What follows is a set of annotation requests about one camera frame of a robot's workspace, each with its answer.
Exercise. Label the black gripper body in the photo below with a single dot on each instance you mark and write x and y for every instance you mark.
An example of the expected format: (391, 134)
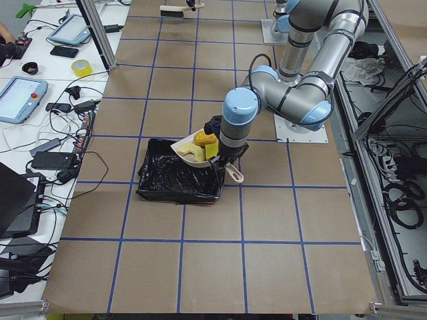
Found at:
(233, 153)

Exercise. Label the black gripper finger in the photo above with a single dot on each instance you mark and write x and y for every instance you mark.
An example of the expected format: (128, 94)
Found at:
(191, 4)

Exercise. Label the yellow sponge piece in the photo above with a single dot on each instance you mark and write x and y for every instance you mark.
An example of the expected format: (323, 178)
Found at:
(211, 150)

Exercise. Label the beige plastic dustpan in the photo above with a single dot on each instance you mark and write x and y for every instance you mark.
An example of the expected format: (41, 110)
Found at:
(189, 158)

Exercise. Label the beige hand brush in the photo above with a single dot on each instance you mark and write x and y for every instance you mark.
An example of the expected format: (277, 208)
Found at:
(178, 11)

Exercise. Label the yellow crescent bread piece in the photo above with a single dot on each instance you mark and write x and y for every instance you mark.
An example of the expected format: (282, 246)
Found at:
(191, 149)

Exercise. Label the orange round bread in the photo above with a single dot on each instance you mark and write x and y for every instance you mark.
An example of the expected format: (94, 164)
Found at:
(202, 139)

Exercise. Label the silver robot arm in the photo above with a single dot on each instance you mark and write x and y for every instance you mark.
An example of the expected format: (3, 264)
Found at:
(321, 35)
(240, 11)

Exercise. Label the black bag lined bin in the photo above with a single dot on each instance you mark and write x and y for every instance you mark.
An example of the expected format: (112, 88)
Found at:
(165, 177)

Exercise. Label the far blue teach pendant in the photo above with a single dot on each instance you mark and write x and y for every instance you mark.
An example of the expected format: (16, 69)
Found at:
(73, 32)

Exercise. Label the blue teach pendant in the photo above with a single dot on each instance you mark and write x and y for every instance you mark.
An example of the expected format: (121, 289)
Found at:
(73, 32)
(20, 97)

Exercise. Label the yellow tape roll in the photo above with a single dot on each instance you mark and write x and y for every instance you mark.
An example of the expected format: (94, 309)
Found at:
(81, 68)

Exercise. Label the black smartphone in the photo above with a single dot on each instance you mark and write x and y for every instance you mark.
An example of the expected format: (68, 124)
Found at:
(66, 52)

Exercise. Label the power strip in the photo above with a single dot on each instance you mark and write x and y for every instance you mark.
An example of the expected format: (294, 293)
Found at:
(85, 133)

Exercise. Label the white crumpled cloth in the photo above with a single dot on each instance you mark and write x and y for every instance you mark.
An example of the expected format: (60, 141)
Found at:
(365, 71)

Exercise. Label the green plastic tool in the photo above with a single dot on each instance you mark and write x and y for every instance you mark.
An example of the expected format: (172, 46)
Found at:
(26, 9)

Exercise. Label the black power adapter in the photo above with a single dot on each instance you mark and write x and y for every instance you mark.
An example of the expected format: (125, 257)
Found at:
(45, 160)

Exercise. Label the near blue teach pendant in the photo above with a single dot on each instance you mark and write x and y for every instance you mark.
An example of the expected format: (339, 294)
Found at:
(20, 97)

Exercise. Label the black laptop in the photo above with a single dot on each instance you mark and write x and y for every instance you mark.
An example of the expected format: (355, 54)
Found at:
(21, 199)

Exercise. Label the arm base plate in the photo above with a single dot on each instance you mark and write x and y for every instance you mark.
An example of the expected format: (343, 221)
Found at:
(273, 33)
(287, 132)

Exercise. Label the aluminium frame post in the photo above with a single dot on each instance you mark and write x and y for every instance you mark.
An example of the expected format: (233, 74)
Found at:
(93, 22)

